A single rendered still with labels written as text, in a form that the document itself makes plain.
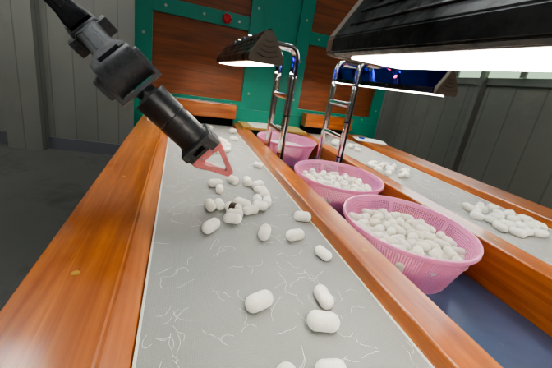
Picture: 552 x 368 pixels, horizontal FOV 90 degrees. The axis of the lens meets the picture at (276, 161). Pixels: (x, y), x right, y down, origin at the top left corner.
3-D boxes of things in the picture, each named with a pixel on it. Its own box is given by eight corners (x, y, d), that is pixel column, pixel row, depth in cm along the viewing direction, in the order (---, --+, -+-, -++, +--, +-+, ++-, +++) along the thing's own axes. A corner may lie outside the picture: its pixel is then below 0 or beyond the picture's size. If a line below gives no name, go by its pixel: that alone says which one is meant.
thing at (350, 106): (333, 182, 104) (362, 57, 91) (311, 164, 121) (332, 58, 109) (374, 183, 110) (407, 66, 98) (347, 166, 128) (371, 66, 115)
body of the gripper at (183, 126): (211, 129, 56) (184, 101, 53) (217, 140, 47) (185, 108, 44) (188, 150, 56) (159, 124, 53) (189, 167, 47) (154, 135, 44)
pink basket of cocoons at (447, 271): (388, 319, 44) (405, 269, 41) (314, 229, 67) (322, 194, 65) (498, 298, 53) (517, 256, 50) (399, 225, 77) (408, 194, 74)
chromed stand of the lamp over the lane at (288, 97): (228, 179, 90) (245, 32, 77) (220, 160, 108) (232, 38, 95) (282, 181, 96) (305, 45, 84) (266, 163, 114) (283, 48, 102)
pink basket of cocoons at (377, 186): (339, 233, 67) (348, 198, 64) (272, 191, 86) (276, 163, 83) (393, 213, 84) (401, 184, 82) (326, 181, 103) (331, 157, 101)
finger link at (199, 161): (238, 155, 59) (208, 124, 55) (246, 166, 53) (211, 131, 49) (215, 177, 59) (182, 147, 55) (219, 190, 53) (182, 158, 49)
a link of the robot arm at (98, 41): (62, 37, 68) (98, 10, 70) (83, 56, 72) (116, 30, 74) (84, 83, 39) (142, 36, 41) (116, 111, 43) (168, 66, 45)
